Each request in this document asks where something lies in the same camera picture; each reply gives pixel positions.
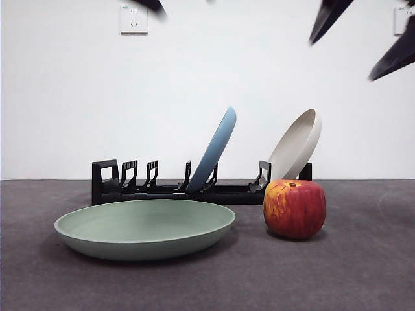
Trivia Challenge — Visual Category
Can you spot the red yellow apple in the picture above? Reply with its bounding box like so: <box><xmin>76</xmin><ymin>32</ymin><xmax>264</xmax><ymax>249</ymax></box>
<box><xmin>263</xmin><ymin>179</ymin><xmax>326</xmax><ymax>241</ymax></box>

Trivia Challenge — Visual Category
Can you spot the green plate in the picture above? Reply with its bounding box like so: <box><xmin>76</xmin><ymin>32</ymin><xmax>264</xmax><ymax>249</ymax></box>
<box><xmin>53</xmin><ymin>199</ymin><xmax>237</xmax><ymax>262</ymax></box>

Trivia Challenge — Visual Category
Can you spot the beige plate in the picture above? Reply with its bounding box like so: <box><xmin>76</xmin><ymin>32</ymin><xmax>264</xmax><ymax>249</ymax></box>
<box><xmin>267</xmin><ymin>108</ymin><xmax>322</xmax><ymax>181</ymax></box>

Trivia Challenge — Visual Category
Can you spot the blue plate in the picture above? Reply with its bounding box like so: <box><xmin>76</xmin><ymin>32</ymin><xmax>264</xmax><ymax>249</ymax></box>
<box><xmin>187</xmin><ymin>106</ymin><xmax>237</xmax><ymax>192</ymax></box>

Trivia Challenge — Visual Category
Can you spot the black plate rack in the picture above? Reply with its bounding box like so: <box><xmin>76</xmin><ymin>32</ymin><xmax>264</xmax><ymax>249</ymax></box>
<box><xmin>91</xmin><ymin>159</ymin><xmax>313</xmax><ymax>207</ymax></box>

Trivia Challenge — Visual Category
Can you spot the white wall socket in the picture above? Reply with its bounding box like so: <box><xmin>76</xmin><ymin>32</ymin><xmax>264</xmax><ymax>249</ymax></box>
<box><xmin>393</xmin><ymin>6</ymin><xmax>415</xmax><ymax>36</ymax></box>
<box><xmin>120</xmin><ymin>5</ymin><xmax>149</xmax><ymax>36</ymax></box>

